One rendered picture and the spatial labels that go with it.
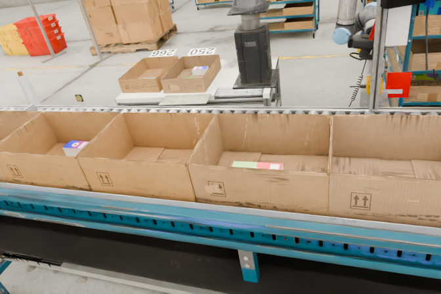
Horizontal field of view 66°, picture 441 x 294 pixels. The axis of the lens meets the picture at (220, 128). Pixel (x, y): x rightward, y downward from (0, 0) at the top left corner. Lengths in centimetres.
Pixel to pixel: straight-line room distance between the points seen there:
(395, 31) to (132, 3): 456
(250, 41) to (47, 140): 115
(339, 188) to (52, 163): 92
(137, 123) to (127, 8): 448
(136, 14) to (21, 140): 437
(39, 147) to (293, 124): 106
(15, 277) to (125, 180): 152
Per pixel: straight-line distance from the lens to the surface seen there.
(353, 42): 168
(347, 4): 181
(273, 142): 122
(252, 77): 206
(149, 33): 573
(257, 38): 197
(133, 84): 230
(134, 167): 109
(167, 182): 107
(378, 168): 119
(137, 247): 142
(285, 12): 511
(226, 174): 97
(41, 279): 244
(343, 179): 91
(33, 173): 141
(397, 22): 167
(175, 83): 213
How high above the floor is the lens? 163
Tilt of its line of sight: 31 degrees down
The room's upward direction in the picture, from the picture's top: 10 degrees counter-clockwise
